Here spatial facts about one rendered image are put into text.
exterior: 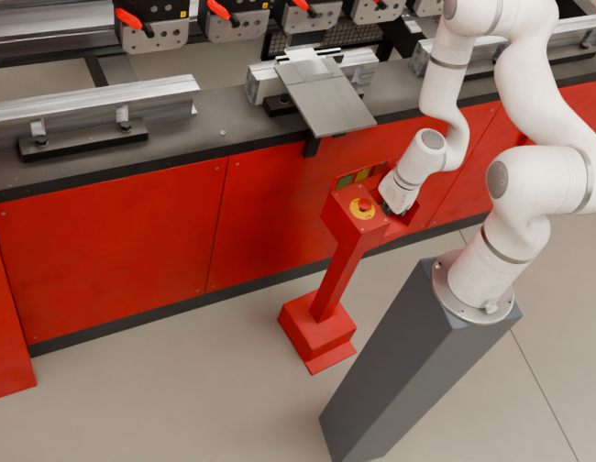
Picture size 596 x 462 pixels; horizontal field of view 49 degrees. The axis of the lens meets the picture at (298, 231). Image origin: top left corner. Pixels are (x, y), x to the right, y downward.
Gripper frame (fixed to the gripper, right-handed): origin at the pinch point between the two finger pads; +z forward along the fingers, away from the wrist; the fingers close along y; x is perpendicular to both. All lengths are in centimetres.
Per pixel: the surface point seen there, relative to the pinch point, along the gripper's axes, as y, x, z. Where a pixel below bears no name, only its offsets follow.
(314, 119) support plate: -20.1, -20.9, -24.5
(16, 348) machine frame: -21, -101, 46
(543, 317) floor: 42, 87, 71
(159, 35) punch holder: -43, -53, -39
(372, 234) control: 6.0, -10.2, -2.0
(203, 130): -36, -42, -11
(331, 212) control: -6.1, -15.0, 1.7
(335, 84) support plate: -29.2, -8.2, -23.8
